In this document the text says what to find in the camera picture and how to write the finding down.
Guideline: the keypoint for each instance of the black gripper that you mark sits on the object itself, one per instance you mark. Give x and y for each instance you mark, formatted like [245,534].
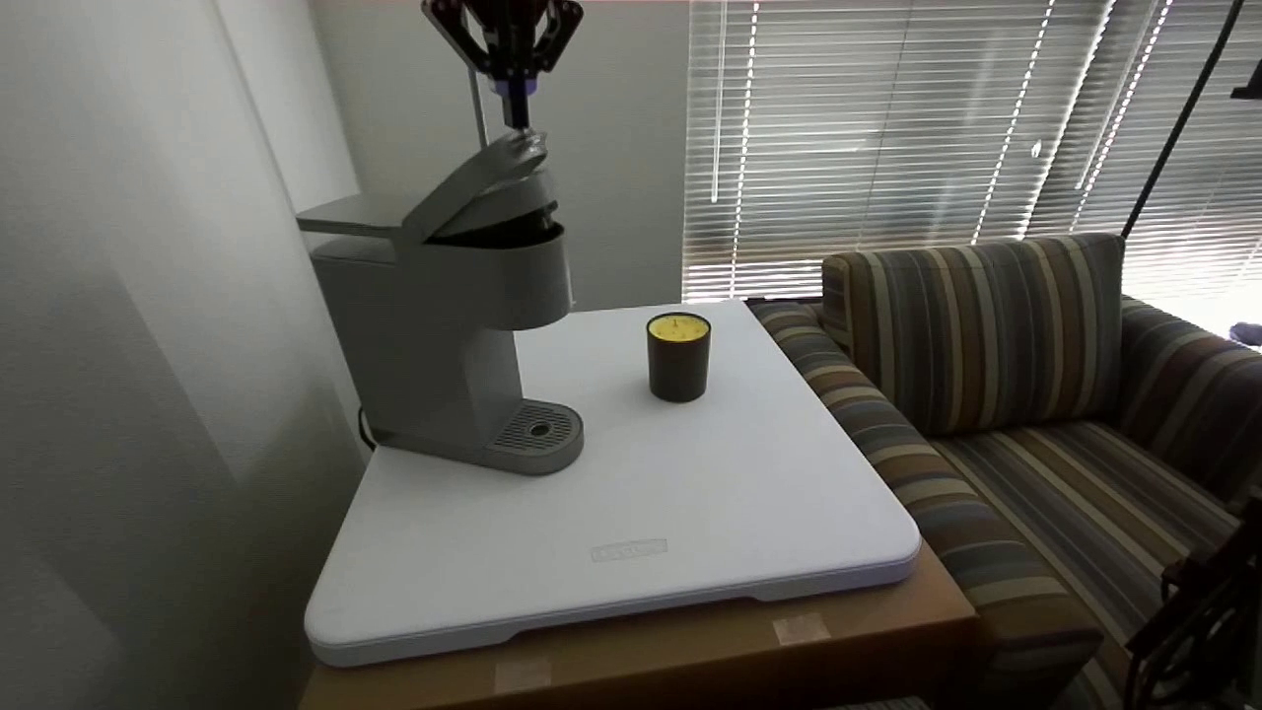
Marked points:
[508,16]

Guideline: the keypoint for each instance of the grey coffee maker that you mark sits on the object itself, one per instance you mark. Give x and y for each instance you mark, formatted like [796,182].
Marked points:
[437,330]

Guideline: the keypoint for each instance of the yellow candle in dark jar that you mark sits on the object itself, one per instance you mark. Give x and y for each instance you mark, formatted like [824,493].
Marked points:
[682,359]

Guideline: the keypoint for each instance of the white window blinds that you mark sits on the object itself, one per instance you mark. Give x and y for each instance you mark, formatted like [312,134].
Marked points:
[892,132]

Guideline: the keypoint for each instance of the white plastic board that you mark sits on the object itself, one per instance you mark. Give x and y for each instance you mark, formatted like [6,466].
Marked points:
[684,500]

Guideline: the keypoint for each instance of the striped fabric sofa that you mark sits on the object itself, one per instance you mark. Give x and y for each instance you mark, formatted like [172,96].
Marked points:
[1000,341]

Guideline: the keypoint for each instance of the thin black stand pole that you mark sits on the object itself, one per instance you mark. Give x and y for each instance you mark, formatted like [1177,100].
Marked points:
[1187,121]

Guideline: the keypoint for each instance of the black metal frame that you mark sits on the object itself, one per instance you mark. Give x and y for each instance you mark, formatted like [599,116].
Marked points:
[1210,618]

